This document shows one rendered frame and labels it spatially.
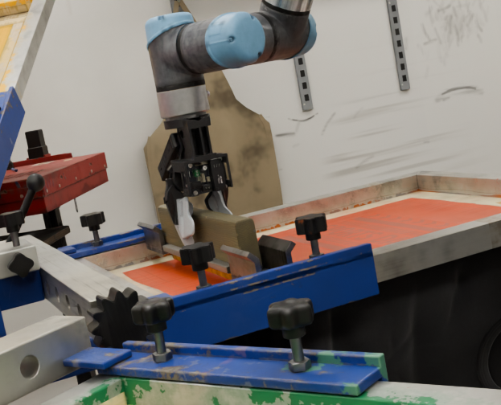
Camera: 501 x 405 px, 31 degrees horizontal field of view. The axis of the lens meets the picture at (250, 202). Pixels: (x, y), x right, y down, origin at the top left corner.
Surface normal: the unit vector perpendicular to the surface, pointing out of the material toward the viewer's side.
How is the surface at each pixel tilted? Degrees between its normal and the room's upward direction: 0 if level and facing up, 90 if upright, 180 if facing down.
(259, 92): 90
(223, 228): 90
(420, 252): 90
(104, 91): 90
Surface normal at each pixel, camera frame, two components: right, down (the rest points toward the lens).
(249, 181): 0.76, -0.07
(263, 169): 0.02, 0.13
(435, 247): 0.40, 0.06
